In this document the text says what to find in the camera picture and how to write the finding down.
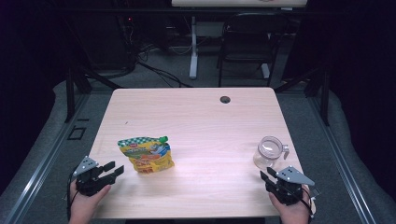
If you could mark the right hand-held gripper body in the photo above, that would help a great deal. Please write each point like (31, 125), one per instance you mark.
(291, 177)

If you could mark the black frame stand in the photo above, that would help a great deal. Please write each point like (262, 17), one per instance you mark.
(70, 93)
(325, 99)

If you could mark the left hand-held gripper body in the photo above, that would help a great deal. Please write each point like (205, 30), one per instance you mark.
(90, 182)

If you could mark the dark equipment with red light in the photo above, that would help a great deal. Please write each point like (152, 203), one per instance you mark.
(127, 40)

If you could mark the metal floor rail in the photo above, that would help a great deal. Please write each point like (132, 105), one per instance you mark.
(342, 165)
(46, 161)

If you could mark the clear glass jar with lid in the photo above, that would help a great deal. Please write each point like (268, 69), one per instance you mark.
(267, 152)

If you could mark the yellow pouch with green cap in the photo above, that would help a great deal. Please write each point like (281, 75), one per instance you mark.
(146, 155)

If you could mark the person's right hand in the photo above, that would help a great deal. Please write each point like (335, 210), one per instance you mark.
(292, 213)

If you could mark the person's left hand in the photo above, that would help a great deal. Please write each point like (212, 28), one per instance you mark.
(82, 205)

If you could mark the black folding chair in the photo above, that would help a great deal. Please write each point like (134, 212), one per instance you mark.
(249, 46)

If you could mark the grey tape strip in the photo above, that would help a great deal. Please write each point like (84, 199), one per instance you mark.
(314, 191)

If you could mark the white desk foot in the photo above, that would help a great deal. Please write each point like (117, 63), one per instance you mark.
(265, 71)

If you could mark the white desk leg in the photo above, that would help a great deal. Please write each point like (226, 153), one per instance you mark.
(193, 56)

